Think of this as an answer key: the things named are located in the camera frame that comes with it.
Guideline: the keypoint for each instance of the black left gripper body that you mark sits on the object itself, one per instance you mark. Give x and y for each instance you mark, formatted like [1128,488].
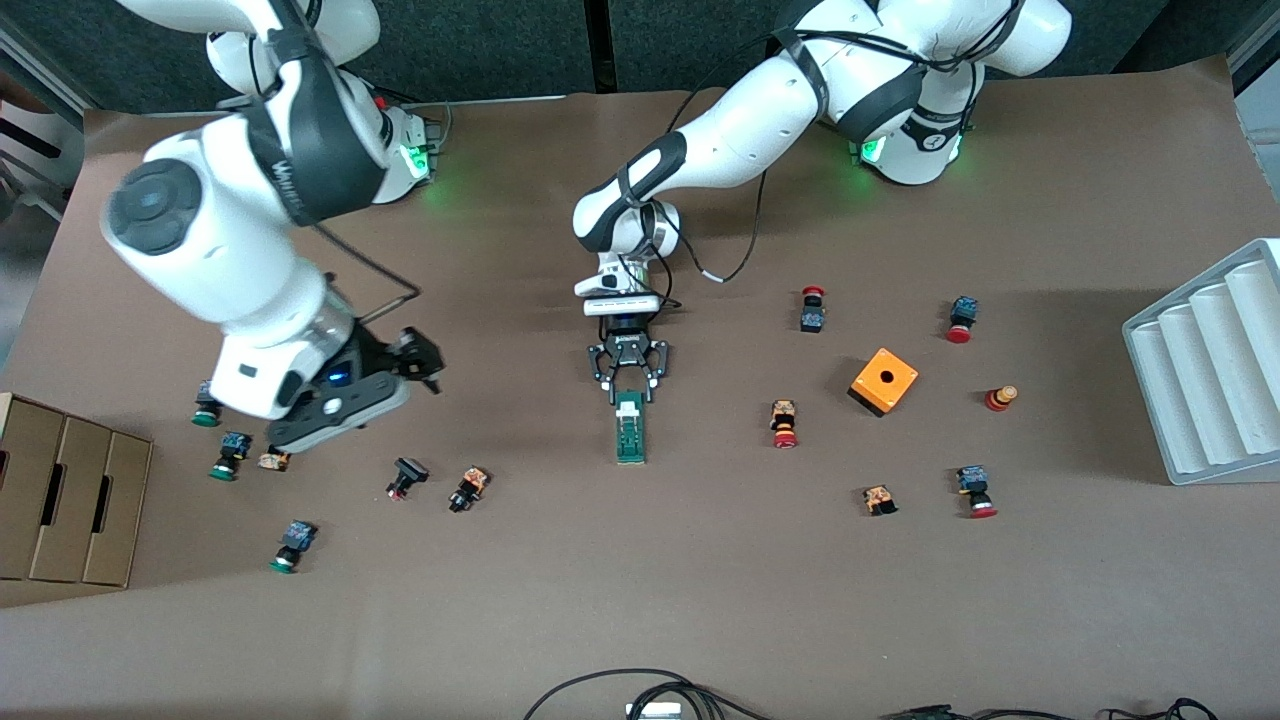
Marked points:
[627,345]

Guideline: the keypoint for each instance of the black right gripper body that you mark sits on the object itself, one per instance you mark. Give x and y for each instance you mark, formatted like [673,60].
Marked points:
[372,352]

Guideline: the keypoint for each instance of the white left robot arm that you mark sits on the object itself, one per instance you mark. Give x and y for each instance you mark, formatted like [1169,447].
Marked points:
[760,120]

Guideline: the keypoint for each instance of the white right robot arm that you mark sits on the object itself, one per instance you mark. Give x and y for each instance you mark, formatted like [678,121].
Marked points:
[230,260]

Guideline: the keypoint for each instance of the red pushbutton with orange block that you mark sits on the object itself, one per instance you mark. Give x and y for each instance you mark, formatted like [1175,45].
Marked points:
[783,415]

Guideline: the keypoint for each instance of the green pushbutton with blue block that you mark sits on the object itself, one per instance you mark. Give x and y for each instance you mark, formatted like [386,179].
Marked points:
[234,447]
[205,412]
[297,538]

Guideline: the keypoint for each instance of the small red pushbutton dark block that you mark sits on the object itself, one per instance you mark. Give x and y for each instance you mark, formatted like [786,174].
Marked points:
[812,320]

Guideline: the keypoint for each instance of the orange contact block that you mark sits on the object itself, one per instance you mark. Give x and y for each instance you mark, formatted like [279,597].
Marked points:
[879,497]

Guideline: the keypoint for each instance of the red pushbutton with blue block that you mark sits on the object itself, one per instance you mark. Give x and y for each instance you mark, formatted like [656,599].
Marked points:
[972,480]
[963,310]

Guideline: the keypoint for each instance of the brown cardboard box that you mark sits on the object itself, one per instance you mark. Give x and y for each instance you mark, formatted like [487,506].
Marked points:
[75,490]

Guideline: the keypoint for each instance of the red mushroom button yellow tip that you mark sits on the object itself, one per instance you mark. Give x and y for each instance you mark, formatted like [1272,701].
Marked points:
[998,400]

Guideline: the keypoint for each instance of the white plug connector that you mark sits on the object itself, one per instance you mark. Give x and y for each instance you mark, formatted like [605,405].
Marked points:
[655,711]

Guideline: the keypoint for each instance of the grey ridged plastic tray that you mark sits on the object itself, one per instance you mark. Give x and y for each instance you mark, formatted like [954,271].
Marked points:
[1210,370]

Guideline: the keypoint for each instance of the black switch with orange block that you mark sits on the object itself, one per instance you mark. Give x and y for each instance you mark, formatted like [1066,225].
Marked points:
[472,483]
[272,461]

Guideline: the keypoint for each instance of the orange button enclosure box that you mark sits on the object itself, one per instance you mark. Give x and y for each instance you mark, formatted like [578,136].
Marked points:
[870,384]

